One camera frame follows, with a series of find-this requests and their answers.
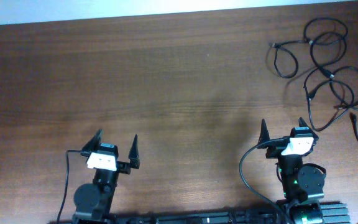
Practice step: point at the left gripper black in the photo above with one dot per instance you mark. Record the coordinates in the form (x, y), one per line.
(124, 166)

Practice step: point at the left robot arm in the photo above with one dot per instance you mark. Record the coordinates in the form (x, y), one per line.
(93, 200)

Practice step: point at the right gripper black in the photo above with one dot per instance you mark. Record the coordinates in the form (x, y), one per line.
(274, 142)

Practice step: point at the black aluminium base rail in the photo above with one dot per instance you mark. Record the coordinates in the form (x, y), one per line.
(238, 216)

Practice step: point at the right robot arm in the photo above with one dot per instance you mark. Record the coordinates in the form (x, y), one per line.
(302, 182)

